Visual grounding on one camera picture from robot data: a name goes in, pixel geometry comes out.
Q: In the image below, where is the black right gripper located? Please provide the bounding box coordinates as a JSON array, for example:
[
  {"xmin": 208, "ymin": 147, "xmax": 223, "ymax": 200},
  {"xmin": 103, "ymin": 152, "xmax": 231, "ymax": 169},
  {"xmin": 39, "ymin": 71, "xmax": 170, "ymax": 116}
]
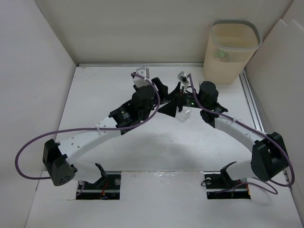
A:
[{"xmin": 157, "ymin": 82, "xmax": 207, "ymax": 117}]

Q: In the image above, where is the green white label bottle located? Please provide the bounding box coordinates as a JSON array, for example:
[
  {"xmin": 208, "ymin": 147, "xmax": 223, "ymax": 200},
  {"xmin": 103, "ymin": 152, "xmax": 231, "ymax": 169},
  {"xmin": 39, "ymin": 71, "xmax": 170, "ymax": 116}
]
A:
[{"xmin": 176, "ymin": 107, "xmax": 192, "ymax": 123}]

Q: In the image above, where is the green plastic soda bottle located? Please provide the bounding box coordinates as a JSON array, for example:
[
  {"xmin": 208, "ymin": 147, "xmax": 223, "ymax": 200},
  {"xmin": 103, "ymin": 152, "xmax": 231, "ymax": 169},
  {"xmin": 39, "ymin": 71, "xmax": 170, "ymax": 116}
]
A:
[{"xmin": 212, "ymin": 48, "xmax": 230, "ymax": 62}]

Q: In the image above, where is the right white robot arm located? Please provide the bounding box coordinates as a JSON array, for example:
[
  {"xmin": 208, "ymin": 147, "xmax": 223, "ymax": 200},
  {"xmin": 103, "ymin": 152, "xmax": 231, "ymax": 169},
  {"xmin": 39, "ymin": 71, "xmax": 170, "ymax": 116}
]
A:
[{"xmin": 156, "ymin": 81, "xmax": 290, "ymax": 187}]

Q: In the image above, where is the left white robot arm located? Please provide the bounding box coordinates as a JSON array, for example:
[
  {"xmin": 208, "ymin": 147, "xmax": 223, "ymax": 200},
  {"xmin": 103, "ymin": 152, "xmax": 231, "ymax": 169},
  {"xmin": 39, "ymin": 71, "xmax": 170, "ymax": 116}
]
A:
[{"xmin": 42, "ymin": 74, "xmax": 169, "ymax": 188}]

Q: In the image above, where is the cream plastic waste bin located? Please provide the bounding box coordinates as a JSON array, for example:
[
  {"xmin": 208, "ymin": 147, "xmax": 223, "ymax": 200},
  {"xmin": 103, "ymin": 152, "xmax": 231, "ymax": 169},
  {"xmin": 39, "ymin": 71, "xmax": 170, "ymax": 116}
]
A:
[{"xmin": 203, "ymin": 19, "xmax": 262, "ymax": 85}]

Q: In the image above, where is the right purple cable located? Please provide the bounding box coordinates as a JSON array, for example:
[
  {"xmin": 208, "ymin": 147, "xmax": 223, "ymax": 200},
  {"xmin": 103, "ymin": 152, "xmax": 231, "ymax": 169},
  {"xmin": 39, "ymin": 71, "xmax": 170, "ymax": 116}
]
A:
[{"xmin": 187, "ymin": 73, "xmax": 295, "ymax": 195}]

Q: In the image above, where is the purple cable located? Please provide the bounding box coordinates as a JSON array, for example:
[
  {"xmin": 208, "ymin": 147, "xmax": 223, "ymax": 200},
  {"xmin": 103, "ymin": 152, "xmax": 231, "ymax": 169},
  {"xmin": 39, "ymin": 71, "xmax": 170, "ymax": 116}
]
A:
[
  {"xmin": 15, "ymin": 73, "xmax": 160, "ymax": 198},
  {"xmin": 187, "ymin": 73, "xmax": 295, "ymax": 195}
]

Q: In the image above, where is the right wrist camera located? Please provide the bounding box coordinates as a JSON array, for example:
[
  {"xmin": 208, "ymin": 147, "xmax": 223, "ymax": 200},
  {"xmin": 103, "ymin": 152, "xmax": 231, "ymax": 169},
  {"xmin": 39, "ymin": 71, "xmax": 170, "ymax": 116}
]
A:
[{"xmin": 177, "ymin": 71, "xmax": 190, "ymax": 86}]

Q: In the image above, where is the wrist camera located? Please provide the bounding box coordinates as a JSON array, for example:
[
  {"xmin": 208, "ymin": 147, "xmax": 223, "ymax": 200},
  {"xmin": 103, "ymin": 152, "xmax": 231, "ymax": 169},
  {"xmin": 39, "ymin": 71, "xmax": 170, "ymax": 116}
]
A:
[
  {"xmin": 131, "ymin": 67, "xmax": 150, "ymax": 89},
  {"xmin": 177, "ymin": 71, "xmax": 190, "ymax": 86}
]

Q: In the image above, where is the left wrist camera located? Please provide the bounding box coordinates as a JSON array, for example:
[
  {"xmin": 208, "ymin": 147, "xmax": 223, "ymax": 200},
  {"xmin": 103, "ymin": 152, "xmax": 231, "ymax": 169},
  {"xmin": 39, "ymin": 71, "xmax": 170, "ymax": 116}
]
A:
[{"xmin": 131, "ymin": 67, "xmax": 150, "ymax": 89}]

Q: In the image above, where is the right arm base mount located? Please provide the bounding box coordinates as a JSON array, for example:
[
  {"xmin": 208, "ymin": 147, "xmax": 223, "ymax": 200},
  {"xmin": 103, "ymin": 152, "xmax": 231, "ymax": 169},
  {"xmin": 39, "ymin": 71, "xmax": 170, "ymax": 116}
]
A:
[{"xmin": 201, "ymin": 162, "xmax": 251, "ymax": 200}]

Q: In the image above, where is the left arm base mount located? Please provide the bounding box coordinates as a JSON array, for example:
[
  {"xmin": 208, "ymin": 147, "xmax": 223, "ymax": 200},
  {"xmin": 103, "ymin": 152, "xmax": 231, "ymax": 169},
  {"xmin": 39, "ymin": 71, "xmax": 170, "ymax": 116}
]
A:
[{"xmin": 76, "ymin": 163, "xmax": 121, "ymax": 200}]

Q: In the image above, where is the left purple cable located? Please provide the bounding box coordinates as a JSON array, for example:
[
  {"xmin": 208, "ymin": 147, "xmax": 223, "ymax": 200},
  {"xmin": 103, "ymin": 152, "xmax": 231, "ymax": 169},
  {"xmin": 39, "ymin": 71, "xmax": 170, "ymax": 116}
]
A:
[{"xmin": 15, "ymin": 73, "xmax": 160, "ymax": 198}]

